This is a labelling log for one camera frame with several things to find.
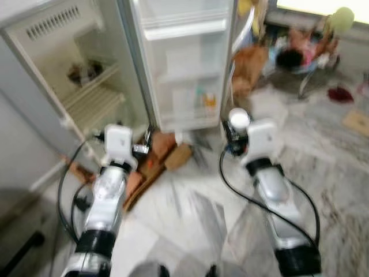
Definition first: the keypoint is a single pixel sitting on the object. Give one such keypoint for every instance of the white round container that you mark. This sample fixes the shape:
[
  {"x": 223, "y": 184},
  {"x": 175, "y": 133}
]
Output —
[{"x": 239, "y": 118}]

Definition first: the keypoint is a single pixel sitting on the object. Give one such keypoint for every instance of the small orange bottle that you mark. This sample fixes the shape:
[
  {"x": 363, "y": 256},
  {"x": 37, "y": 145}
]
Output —
[{"x": 209, "y": 100}]

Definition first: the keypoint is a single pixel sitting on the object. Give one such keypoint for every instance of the green round ball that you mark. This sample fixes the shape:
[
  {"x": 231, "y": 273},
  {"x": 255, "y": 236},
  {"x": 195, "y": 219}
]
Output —
[{"x": 343, "y": 20}]

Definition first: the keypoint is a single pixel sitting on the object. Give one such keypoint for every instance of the flat cardboard piece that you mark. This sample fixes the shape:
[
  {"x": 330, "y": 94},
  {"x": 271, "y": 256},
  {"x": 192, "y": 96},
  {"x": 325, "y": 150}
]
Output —
[{"x": 356, "y": 122}]

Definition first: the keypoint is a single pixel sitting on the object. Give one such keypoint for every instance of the white refrigerator door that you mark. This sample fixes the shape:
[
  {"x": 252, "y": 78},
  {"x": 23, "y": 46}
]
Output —
[{"x": 184, "y": 69}]

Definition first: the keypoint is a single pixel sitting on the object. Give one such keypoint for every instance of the dark red cloth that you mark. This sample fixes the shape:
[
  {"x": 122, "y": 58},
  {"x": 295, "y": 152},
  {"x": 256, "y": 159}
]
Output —
[{"x": 340, "y": 94}]

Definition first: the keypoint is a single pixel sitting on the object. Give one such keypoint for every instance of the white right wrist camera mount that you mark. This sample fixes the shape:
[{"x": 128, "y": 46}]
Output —
[{"x": 262, "y": 141}]

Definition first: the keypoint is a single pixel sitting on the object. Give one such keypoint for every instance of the black rod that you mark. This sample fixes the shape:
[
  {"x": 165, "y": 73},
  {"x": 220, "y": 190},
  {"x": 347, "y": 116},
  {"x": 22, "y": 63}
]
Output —
[{"x": 23, "y": 249}]

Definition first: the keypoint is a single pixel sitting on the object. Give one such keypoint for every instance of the brown paper bag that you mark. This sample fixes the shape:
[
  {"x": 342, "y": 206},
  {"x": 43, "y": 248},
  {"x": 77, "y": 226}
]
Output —
[{"x": 249, "y": 66}]

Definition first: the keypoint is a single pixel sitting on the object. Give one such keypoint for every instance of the white open refrigerator cabinet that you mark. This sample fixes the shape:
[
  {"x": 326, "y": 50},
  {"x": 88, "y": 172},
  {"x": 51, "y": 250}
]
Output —
[{"x": 34, "y": 63}]

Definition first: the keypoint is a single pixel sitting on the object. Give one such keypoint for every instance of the orange brick stack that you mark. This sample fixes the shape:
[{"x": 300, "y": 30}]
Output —
[{"x": 161, "y": 150}]

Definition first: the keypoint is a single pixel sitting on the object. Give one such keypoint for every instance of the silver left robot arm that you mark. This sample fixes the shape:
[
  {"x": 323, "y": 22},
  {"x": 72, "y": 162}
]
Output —
[{"x": 106, "y": 199}]

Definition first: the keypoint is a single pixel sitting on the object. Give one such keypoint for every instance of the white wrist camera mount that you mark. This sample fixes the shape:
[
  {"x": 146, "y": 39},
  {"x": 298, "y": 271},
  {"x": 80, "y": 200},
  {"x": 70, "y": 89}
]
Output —
[
  {"x": 118, "y": 143},
  {"x": 262, "y": 141}
]

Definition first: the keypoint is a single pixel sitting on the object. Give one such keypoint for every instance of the yellow cloth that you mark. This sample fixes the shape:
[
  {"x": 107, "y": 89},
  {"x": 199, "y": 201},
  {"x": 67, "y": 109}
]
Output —
[{"x": 249, "y": 8}]

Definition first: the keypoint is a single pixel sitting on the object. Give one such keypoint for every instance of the blue seat with metal frame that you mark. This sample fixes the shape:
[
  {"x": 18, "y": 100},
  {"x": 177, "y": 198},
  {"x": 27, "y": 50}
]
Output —
[{"x": 308, "y": 72}]

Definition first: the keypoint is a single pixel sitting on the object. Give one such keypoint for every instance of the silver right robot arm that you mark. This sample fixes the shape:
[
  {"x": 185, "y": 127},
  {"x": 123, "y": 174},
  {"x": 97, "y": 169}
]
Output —
[{"x": 277, "y": 193}]

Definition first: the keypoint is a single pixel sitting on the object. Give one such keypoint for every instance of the dark bowl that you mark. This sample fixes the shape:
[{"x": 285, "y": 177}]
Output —
[{"x": 85, "y": 72}]

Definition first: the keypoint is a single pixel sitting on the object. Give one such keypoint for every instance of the seated child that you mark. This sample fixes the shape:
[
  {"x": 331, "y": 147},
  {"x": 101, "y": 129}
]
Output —
[{"x": 302, "y": 52}]

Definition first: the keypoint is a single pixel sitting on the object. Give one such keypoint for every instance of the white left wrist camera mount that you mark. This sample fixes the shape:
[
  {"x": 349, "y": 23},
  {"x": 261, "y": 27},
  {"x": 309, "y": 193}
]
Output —
[{"x": 118, "y": 143}]

